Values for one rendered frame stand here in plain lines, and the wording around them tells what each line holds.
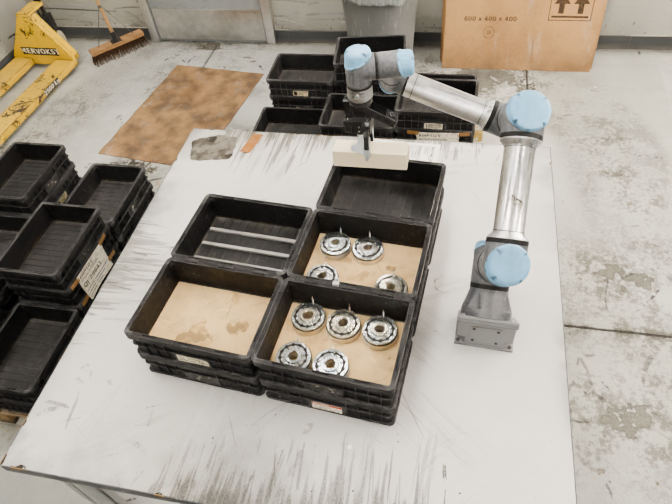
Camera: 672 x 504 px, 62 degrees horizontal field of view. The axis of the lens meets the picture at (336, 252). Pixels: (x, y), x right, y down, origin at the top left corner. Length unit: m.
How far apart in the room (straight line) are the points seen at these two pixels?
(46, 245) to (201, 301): 1.14
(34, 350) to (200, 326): 1.12
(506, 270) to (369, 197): 0.68
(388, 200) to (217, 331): 0.76
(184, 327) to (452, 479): 0.90
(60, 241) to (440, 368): 1.80
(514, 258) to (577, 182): 1.93
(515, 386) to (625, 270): 1.44
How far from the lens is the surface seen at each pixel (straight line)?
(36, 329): 2.84
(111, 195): 3.10
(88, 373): 2.02
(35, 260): 2.79
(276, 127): 3.41
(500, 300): 1.74
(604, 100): 4.16
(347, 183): 2.12
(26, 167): 3.34
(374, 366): 1.63
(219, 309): 1.82
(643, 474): 2.57
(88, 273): 2.69
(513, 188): 1.62
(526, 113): 1.63
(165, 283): 1.87
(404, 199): 2.05
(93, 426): 1.91
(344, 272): 1.83
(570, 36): 4.33
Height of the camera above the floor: 2.25
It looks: 49 degrees down
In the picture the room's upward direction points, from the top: 8 degrees counter-clockwise
